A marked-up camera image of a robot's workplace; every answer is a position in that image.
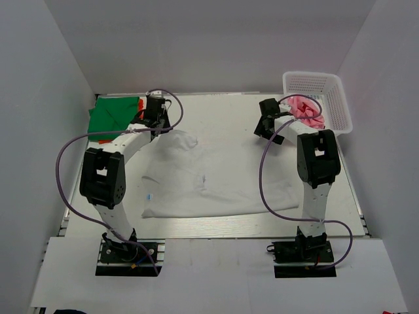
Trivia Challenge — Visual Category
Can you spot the pink t shirt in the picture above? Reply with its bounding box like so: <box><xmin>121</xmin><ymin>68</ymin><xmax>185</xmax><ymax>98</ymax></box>
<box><xmin>286</xmin><ymin>96</ymin><xmax>325</xmax><ymax>130</ymax></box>

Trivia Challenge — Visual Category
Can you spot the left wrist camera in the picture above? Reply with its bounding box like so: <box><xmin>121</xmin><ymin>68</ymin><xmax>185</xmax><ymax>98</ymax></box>
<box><xmin>143</xmin><ymin>96</ymin><xmax>166</xmax><ymax>120</ymax></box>

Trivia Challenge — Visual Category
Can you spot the folded green t shirt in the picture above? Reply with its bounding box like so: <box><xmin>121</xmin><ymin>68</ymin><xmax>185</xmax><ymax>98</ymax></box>
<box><xmin>87</xmin><ymin>97</ymin><xmax>141</xmax><ymax>143</ymax></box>

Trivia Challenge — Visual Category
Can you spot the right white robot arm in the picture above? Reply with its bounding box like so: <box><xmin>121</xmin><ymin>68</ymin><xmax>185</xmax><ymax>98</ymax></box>
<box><xmin>255</xmin><ymin>114</ymin><xmax>341</xmax><ymax>261</ymax></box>

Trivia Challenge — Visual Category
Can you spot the white t shirt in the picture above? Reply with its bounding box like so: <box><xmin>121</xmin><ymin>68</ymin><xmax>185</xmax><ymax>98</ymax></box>
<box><xmin>140</xmin><ymin>129</ymin><xmax>301</xmax><ymax>219</ymax></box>

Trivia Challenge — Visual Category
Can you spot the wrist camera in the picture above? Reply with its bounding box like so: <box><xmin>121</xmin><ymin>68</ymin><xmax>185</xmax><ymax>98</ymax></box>
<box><xmin>259</xmin><ymin>98</ymin><xmax>281</xmax><ymax>118</ymax></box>
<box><xmin>143</xmin><ymin>96</ymin><xmax>166</xmax><ymax>120</ymax></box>

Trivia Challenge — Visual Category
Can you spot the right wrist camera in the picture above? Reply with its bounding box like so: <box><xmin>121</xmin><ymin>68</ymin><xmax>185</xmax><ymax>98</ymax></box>
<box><xmin>259</xmin><ymin>98</ymin><xmax>281</xmax><ymax>118</ymax></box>

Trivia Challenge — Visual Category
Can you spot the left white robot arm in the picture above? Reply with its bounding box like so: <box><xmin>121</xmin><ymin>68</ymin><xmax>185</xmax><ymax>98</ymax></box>
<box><xmin>79</xmin><ymin>109</ymin><xmax>170</xmax><ymax>261</ymax></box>

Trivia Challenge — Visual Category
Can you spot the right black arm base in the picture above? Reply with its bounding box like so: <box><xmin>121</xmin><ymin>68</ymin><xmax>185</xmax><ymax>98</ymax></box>
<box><xmin>266</xmin><ymin>241</ymin><xmax>337</xmax><ymax>279</ymax></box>

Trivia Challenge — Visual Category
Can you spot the white plastic basket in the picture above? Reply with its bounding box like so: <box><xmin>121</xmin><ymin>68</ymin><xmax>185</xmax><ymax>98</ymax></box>
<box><xmin>282</xmin><ymin>71</ymin><xmax>353</xmax><ymax>136</ymax></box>

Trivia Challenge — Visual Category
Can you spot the folded orange t shirt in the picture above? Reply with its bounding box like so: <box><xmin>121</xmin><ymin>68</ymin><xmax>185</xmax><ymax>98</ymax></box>
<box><xmin>98</xmin><ymin>99</ymin><xmax>146</xmax><ymax>145</ymax></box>

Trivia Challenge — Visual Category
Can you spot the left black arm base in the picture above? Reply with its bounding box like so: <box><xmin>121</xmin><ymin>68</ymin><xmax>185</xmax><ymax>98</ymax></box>
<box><xmin>95</xmin><ymin>240</ymin><xmax>166</xmax><ymax>277</ymax></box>

